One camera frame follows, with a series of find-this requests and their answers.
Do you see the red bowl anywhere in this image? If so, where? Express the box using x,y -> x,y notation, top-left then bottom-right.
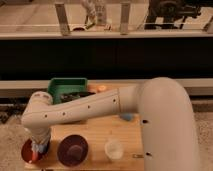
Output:
21,139 -> 50,163

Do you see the purple bowl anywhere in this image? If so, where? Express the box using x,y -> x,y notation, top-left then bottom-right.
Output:
57,135 -> 89,167

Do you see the white cup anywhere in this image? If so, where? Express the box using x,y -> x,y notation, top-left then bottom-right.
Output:
104,139 -> 124,160

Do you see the wooden board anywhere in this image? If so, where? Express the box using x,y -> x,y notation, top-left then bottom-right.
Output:
29,114 -> 144,171

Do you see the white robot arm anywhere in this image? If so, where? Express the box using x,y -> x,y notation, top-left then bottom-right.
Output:
21,77 -> 201,171

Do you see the green plastic tray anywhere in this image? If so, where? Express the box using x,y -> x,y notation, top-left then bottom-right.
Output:
47,78 -> 87,104

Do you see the orange fruit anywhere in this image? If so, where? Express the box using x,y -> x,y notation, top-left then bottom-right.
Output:
97,85 -> 107,93

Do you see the orange carrot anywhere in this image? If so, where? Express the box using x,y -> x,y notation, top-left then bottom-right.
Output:
29,152 -> 38,163

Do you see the black handled utensil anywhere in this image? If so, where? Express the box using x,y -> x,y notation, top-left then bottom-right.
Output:
60,92 -> 92,102

